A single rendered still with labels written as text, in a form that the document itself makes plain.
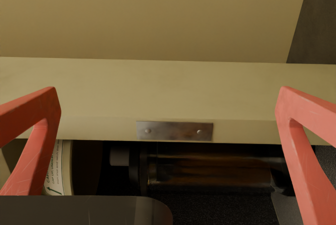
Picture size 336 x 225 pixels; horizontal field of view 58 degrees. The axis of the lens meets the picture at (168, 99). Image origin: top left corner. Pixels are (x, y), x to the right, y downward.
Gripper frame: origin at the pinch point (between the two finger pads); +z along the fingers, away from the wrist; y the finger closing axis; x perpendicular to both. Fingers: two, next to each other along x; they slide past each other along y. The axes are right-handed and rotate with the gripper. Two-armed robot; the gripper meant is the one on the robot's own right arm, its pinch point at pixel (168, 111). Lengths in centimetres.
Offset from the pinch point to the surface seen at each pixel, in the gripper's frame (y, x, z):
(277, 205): -18.6, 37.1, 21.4
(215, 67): -5.5, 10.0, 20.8
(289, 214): -18.6, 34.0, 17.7
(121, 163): 6.4, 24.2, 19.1
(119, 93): 4.9, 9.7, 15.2
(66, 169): 11.7, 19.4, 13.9
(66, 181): 11.8, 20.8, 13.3
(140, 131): 2.5, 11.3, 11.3
